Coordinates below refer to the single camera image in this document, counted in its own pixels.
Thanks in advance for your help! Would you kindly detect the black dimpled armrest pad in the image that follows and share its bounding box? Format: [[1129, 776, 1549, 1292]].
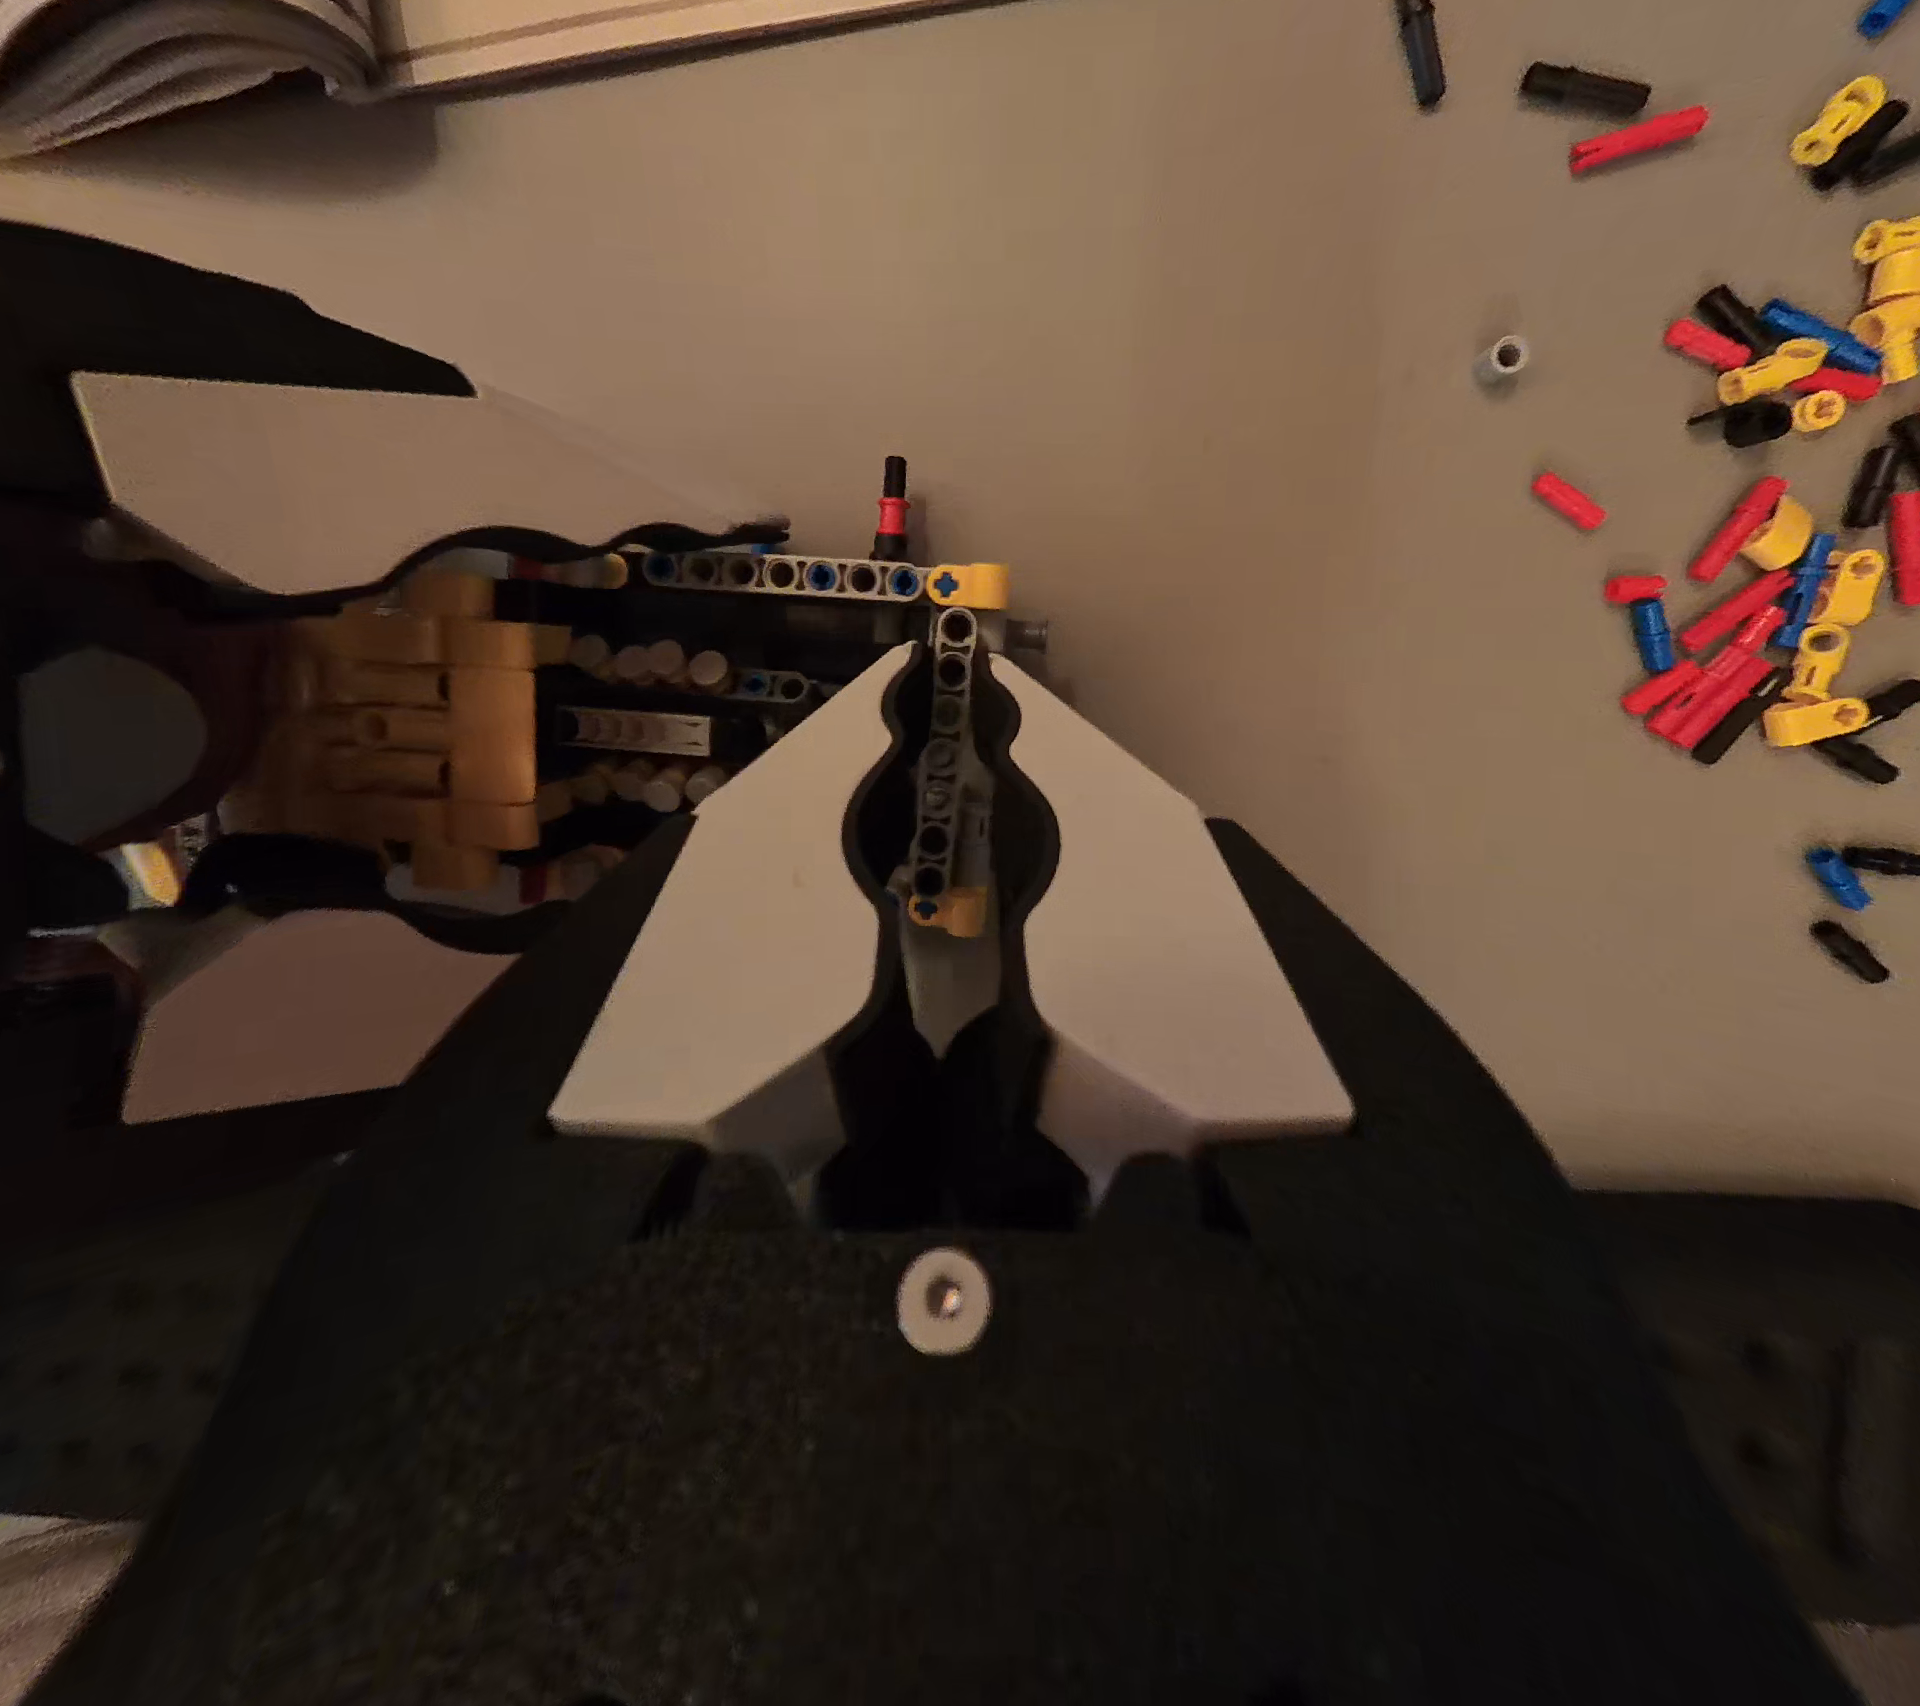
[[0, 1195, 1920, 1633]]

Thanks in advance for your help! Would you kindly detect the partly built toy car model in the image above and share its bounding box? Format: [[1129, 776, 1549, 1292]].
[[151, 451, 1052, 927]]

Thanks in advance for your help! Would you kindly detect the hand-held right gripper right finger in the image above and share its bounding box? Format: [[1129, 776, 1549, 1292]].
[[942, 650, 1360, 1227]]

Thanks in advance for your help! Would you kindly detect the large scatter of coloured pins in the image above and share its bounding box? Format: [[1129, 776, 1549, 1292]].
[[1392, 0, 1920, 988]]

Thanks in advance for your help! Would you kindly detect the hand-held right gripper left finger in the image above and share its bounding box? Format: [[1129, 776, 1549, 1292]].
[[547, 643, 944, 1232]]

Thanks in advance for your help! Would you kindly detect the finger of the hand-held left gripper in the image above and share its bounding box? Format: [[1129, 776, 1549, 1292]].
[[66, 368, 795, 605], [116, 835, 603, 1130]]

